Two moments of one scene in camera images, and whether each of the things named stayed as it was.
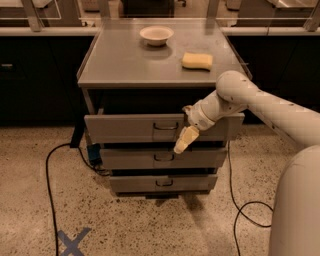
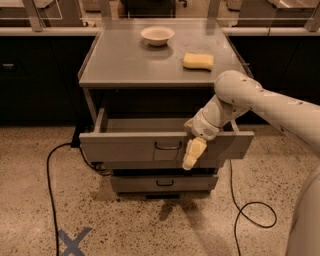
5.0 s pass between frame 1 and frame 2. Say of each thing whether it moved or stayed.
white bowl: stayed
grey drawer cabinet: stayed
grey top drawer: moved
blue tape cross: stayed
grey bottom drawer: stayed
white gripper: moved
